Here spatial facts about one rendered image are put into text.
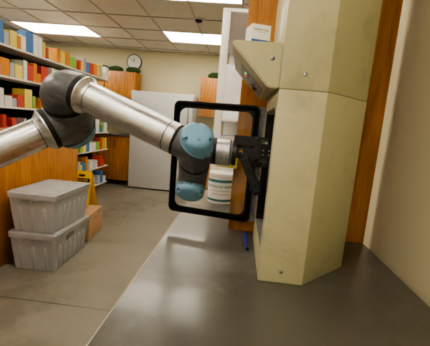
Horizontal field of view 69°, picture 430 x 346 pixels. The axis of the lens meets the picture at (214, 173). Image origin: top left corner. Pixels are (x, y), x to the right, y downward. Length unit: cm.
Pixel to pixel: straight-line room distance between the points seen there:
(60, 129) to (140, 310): 51
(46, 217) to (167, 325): 228
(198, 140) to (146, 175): 530
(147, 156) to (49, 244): 337
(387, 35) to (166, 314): 106
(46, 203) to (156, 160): 335
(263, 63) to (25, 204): 245
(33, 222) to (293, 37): 254
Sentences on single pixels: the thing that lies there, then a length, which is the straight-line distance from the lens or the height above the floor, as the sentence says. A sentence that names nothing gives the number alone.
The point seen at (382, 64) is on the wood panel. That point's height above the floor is 156.
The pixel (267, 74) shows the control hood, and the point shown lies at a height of 144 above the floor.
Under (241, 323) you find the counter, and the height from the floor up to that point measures 94.
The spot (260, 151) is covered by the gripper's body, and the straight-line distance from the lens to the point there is 85.
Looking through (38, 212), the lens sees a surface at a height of 51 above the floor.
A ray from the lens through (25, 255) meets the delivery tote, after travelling 306.
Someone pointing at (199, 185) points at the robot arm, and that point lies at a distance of 78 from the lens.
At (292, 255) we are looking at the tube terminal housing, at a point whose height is 102.
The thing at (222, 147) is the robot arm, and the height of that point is 126.
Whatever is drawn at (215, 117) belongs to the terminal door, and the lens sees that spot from 108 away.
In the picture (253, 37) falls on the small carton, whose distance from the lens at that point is 84.
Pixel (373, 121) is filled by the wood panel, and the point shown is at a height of 137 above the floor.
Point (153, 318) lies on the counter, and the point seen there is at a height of 94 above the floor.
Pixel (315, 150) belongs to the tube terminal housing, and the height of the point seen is 128.
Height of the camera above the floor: 132
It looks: 9 degrees down
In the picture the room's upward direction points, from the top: 5 degrees clockwise
